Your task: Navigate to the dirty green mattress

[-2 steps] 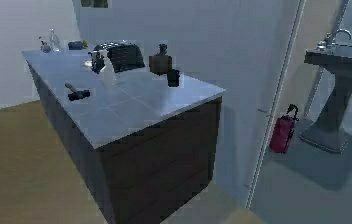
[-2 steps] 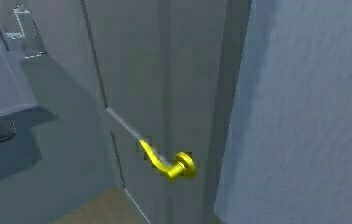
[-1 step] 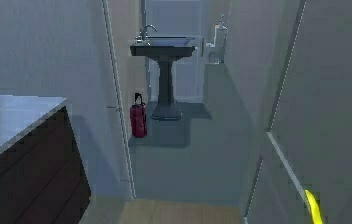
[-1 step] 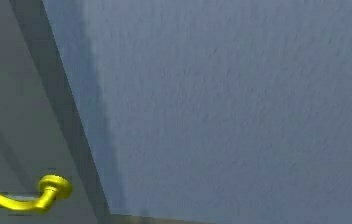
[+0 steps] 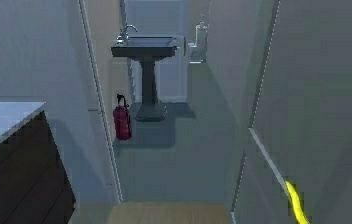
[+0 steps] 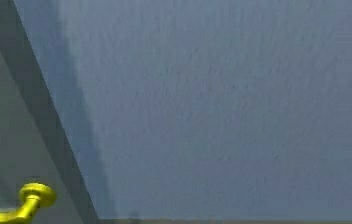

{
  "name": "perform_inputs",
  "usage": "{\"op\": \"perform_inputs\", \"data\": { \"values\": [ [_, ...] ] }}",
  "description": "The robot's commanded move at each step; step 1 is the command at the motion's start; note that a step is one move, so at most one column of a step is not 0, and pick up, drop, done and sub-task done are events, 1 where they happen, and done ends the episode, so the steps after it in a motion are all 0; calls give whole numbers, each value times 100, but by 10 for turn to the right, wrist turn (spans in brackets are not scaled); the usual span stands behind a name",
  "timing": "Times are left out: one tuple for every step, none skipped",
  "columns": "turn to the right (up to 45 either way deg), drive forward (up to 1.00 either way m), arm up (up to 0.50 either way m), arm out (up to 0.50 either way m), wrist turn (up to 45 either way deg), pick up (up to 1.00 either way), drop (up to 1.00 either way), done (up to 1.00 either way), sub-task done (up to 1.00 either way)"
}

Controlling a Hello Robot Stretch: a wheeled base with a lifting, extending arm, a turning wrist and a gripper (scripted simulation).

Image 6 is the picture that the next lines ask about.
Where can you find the grey room door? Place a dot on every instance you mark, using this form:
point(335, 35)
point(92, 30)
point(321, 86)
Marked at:
point(4, 126)

